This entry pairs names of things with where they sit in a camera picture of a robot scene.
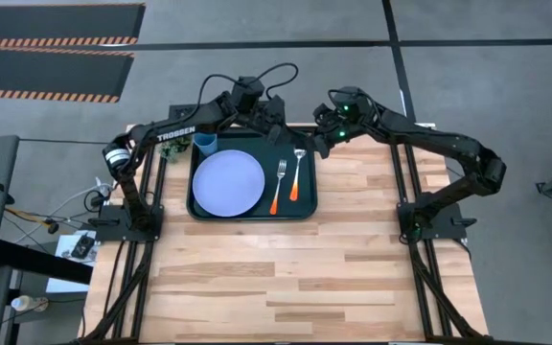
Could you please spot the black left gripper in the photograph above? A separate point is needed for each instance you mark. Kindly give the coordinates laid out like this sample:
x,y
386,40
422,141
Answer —
x,y
269,115

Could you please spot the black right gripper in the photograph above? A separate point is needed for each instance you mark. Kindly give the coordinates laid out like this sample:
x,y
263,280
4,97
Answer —
x,y
332,123

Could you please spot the light blue ribbed cup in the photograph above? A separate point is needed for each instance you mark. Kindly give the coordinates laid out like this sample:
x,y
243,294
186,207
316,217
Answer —
x,y
205,143

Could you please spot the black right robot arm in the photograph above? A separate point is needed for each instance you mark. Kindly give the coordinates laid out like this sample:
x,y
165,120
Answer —
x,y
448,141

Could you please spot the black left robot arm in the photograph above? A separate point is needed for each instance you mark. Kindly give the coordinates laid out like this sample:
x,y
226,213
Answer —
x,y
175,133

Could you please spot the dark green serving tray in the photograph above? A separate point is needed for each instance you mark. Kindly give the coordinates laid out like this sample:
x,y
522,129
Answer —
x,y
305,211

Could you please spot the small green potted plant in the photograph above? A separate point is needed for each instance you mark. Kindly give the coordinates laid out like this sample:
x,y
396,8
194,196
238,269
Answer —
x,y
173,149

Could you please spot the small black device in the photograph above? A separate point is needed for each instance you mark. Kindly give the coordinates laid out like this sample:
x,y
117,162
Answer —
x,y
83,246

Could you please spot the black orange-striped floor mat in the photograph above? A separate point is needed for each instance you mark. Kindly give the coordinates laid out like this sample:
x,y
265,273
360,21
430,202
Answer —
x,y
55,21
46,72

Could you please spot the white paper sheet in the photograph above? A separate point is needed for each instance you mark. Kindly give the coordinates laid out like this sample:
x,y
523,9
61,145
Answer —
x,y
67,278

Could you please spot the clear plastic bottle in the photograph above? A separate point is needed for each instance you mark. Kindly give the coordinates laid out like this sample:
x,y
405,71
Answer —
x,y
27,303

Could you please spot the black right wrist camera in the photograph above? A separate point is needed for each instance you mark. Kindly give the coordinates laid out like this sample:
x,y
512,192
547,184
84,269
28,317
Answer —
x,y
345,98

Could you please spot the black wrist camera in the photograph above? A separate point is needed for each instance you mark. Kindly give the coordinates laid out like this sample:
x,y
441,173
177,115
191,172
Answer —
x,y
345,98
248,93

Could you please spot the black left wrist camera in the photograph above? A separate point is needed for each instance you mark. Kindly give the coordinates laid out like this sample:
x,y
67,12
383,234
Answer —
x,y
248,93

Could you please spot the black aluminium frame rail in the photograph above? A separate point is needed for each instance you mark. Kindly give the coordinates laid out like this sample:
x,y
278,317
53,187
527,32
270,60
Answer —
x,y
134,287
431,287

